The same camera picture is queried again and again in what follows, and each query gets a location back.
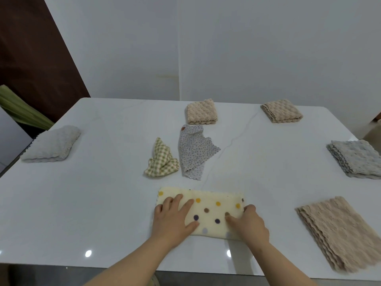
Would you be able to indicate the person's right hand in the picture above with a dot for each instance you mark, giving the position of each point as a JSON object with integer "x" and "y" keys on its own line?
{"x": 253, "y": 229}

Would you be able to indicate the person's left hand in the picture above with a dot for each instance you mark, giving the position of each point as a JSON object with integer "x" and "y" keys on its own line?
{"x": 171, "y": 226}

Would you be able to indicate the yellow polka dot cloth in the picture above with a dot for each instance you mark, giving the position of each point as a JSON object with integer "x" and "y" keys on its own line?
{"x": 214, "y": 211}

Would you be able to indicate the green checked cloth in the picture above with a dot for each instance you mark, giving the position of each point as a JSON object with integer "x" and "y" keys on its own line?
{"x": 162, "y": 163}

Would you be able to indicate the grey floral cloth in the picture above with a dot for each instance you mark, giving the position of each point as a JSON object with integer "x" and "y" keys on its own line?
{"x": 195, "y": 148}

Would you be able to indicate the beige textured towel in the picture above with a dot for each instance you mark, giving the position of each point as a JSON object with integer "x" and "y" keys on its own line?
{"x": 201, "y": 111}
{"x": 339, "y": 229}
{"x": 281, "y": 111}

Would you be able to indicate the grey fluffy towel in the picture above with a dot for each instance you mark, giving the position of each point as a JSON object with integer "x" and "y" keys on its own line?
{"x": 52, "y": 144}
{"x": 357, "y": 157}

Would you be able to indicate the person's left forearm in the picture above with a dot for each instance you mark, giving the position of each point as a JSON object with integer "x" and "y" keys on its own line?
{"x": 128, "y": 268}

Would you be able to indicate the person's right forearm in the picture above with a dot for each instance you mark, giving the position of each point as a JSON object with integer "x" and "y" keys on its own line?
{"x": 282, "y": 268}

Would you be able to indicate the white marble table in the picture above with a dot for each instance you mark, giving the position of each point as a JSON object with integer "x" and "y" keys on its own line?
{"x": 104, "y": 181}

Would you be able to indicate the brown wooden furniture piece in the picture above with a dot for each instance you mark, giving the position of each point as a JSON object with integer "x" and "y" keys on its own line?
{"x": 377, "y": 116}

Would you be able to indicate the white cabinet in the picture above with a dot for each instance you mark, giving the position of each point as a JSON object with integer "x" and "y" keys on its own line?
{"x": 10, "y": 137}

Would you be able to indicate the green folded umbrella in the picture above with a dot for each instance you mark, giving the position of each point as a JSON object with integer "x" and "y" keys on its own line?
{"x": 23, "y": 108}

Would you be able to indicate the dark brown wooden door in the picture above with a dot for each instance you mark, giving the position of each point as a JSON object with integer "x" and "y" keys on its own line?
{"x": 32, "y": 56}

